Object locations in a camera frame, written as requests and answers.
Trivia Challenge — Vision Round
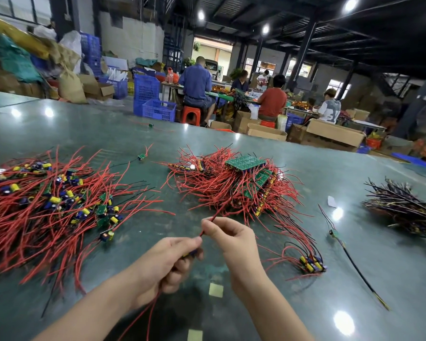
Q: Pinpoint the tiny green board with wire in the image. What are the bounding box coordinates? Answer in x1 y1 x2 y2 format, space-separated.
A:
129 119 174 133

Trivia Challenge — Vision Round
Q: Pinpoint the green tarp bundle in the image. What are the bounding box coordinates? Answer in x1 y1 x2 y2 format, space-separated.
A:
0 31 45 84

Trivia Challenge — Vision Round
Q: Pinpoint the person's left hand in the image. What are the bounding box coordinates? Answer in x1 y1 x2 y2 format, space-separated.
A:
131 237 204 309

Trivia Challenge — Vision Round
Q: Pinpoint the flat cardboard box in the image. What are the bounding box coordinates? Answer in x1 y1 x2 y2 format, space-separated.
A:
246 123 288 142

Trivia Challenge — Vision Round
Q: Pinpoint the large long cardboard box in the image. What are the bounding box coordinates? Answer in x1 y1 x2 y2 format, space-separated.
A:
301 118 367 152

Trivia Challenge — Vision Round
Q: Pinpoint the large green circuit board panel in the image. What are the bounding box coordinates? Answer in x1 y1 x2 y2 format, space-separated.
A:
225 155 267 172

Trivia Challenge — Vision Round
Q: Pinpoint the stack of blue crates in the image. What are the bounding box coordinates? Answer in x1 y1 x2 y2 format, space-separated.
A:
80 31 103 77

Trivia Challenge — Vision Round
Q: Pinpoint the green board with red wire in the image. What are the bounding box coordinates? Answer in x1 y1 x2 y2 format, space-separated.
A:
110 144 153 169

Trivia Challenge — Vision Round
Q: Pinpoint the tall blue plastic crate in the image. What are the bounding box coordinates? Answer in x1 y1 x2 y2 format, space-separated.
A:
133 74 161 117

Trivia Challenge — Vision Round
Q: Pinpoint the blue crate with white papers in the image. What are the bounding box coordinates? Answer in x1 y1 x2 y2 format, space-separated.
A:
99 69 129 100

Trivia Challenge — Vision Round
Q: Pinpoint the person's right hand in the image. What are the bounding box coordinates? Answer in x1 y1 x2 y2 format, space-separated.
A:
201 216 267 289

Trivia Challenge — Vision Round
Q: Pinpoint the person's left forearm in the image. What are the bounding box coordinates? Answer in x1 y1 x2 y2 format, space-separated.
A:
31 265 144 341

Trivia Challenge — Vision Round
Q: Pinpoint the open brown cardboard box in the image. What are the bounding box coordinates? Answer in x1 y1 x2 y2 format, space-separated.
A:
78 74 115 101

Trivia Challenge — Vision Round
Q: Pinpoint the dark steel pillar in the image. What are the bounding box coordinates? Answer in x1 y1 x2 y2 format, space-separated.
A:
286 18 318 92

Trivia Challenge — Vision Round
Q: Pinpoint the white van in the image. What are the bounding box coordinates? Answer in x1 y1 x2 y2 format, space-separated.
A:
204 59 220 81

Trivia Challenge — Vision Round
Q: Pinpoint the tan woven sack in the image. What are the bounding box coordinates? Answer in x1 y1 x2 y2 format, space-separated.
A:
58 64 88 104

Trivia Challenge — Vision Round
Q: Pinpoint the person's right forearm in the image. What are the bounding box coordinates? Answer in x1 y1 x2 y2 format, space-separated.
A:
231 273 315 341

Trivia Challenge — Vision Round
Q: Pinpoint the red wired small circuit board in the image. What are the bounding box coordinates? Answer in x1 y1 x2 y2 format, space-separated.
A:
118 209 225 341

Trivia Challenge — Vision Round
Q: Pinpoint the heap of red-wired board panels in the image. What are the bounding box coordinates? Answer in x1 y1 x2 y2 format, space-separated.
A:
156 144 318 252

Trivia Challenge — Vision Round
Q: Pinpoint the pile of red-wired capacitor boards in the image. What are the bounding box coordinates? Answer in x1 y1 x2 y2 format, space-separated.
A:
0 145 176 318

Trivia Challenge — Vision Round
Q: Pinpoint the cluster of wired capacitor boards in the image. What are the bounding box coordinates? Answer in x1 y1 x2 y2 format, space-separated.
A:
264 243 328 282

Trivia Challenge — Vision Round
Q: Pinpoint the low blue plastic crate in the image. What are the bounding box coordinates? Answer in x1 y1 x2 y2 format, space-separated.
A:
142 99 177 122

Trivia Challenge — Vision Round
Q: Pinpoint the small green circuit board panel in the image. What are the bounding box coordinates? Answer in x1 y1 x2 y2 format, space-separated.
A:
254 170 273 187

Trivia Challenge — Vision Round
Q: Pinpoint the pile of black-wired boards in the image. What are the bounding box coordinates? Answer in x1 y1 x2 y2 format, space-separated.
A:
361 177 426 247

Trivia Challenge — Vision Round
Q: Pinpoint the black wired small circuit board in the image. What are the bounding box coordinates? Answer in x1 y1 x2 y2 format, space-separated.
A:
318 204 391 311

